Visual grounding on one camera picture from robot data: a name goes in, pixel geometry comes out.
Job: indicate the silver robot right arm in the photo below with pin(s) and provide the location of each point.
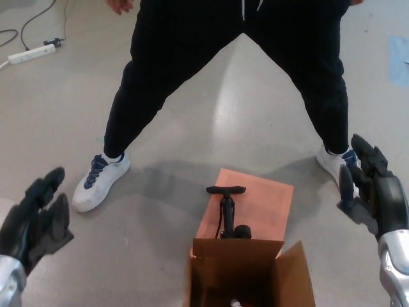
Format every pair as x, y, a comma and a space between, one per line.
394, 272

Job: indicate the white power strip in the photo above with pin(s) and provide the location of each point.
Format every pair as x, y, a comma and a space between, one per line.
32, 54

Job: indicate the white sneaker navy laces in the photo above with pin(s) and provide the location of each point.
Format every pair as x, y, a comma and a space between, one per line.
329, 163
99, 188

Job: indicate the black hand air pump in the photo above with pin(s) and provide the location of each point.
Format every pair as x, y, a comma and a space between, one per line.
227, 211

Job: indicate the person left hand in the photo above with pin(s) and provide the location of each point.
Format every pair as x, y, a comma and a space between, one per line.
354, 2

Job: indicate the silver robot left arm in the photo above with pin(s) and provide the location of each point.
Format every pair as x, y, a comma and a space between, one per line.
9, 281

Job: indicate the white sock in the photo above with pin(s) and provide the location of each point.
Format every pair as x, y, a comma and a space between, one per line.
334, 152
112, 158

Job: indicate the blue tape patch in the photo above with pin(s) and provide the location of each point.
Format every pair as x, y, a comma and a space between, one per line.
399, 60

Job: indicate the person right hand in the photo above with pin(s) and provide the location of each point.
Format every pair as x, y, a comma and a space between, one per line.
119, 5

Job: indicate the open brown cardboard box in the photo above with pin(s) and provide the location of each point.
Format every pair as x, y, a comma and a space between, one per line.
243, 259

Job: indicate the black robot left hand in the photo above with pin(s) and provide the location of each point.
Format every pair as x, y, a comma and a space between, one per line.
28, 230

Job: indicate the black jogger trousers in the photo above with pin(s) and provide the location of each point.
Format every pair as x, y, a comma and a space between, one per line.
153, 80

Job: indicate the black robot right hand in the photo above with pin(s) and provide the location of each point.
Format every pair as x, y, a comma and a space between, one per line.
386, 204

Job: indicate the black power adapter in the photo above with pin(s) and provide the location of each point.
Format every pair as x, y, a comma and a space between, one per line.
52, 42

